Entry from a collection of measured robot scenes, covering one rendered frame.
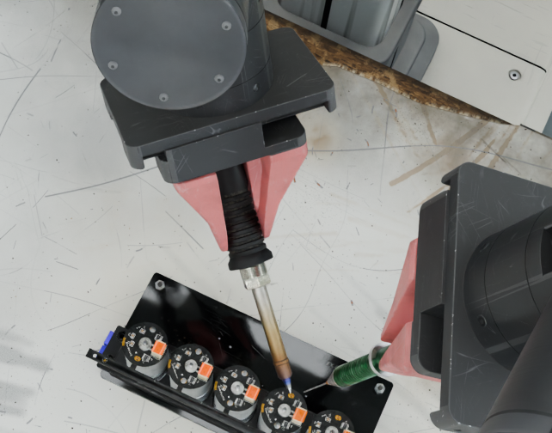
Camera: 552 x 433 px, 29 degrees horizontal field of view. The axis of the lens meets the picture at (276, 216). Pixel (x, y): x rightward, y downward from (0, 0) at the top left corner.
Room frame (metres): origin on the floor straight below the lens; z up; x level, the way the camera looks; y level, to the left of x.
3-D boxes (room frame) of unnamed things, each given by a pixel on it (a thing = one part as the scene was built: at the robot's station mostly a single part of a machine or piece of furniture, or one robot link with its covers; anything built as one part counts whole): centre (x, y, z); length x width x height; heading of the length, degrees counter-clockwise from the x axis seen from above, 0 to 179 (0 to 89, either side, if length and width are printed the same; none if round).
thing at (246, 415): (0.13, 0.00, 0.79); 0.02 x 0.02 x 0.05
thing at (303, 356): (0.14, 0.00, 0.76); 0.16 x 0.07 x 0.01; 75
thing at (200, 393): (0.13, 0.03, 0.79); 0.02 x 0.02 x 0.05
